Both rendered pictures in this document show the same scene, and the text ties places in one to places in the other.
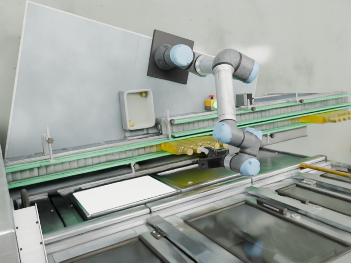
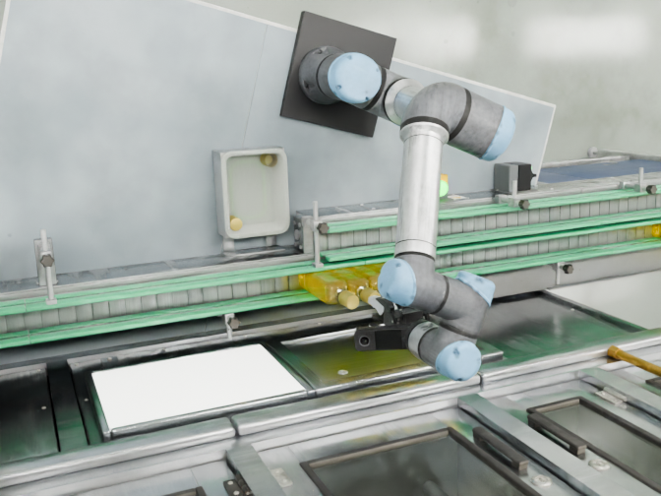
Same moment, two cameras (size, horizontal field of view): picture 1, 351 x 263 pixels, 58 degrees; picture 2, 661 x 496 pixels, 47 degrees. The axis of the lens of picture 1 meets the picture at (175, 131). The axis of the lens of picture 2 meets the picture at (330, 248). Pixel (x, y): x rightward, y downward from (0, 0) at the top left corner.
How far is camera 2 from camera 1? 0.27 m
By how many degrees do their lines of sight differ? 7
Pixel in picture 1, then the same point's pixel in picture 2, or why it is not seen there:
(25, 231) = not seen: outside the picture
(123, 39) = (227, 34)
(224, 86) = (417, 174)
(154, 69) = (297, 101)
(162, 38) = (319, 31)
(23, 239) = not seen: outside the picture
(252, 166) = (461, 359)
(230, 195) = (422, 412)
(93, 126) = (152, 225)
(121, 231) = (167, 472)
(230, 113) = (421, 239)
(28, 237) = not seen: outside the picture
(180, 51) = (352, 70)
